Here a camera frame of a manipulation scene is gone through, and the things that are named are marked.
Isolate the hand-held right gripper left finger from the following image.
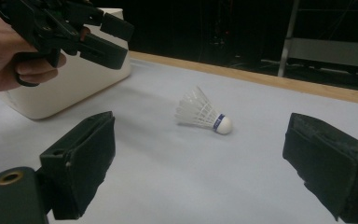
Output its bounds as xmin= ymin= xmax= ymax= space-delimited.
xmin=39 ymin=110 xmax=117 ymax=221

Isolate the white plastic storage bin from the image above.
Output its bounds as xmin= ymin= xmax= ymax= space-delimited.
xmin=0 ymin=7 xmax=132 ymax=120

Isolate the white shuttlecock with blue band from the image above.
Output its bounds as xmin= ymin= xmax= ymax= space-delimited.
xmin=173 ymin=86 xmax=233 ymax=135

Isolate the white metal stand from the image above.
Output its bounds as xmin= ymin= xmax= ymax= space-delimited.
xmin=277 ymin=0 xmax=358 ymax=78

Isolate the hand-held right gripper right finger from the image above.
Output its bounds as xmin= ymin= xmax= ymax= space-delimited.
xmin=282 ymin=112 xmax=358 ymax=224

